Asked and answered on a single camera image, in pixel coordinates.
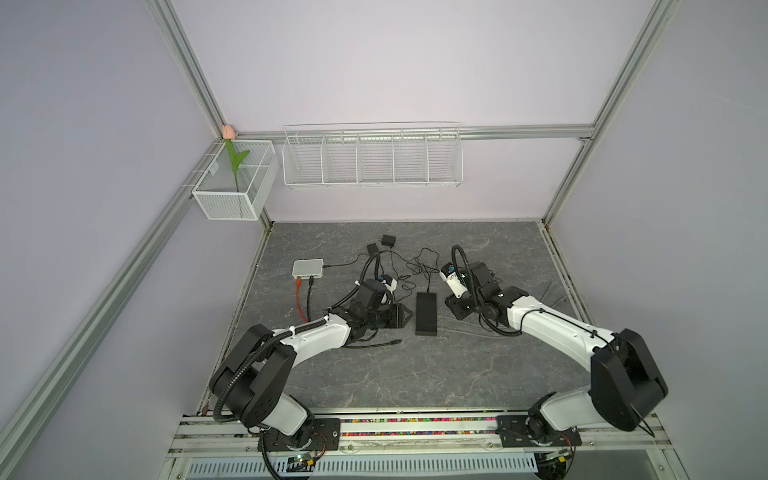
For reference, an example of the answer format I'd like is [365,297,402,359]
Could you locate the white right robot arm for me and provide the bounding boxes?
[440,245,669,445]

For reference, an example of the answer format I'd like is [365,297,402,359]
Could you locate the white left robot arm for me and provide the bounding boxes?
[209,253,411,446]

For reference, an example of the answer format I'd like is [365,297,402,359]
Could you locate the black power adapter far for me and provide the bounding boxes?
[381,235,396,248]

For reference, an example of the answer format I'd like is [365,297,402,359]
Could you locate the white mesh box basket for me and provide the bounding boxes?
[192,140,280,221]

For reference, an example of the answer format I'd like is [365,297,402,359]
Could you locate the pink artificial tulip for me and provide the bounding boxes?
[221,125,250,192]

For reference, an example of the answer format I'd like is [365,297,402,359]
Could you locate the white wire wall basket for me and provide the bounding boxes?
[282,122,464,188]

